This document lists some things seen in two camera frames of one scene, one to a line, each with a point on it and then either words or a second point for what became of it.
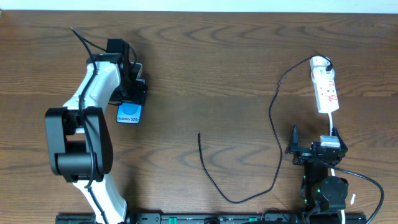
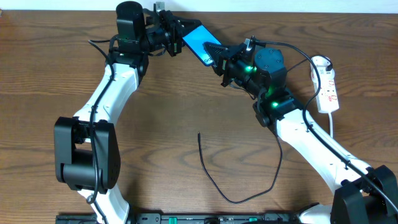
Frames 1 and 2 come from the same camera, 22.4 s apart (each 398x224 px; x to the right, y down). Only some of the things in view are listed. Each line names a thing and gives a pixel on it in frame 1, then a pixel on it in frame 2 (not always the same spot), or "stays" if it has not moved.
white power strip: [325, 94] stays
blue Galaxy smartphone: [129, 113] → [196, 39]
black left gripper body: [138, 93] → [171, 32]
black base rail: [230, 218] stays
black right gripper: [313, 149] → [226, 65]
